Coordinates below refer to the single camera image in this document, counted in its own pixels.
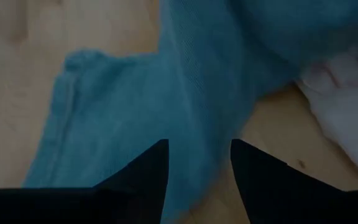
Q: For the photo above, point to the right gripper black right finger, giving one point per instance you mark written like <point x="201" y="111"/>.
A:
<point x="275" y="193"/>

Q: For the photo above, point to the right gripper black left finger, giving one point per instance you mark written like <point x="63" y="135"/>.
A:
<point x="145" y="193"/>

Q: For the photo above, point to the light blue denim garment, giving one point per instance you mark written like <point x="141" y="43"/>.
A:
<point x="135" y="109"/>

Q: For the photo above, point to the pale pink white garment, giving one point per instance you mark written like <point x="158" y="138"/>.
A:
<point x="346" y="118"/>

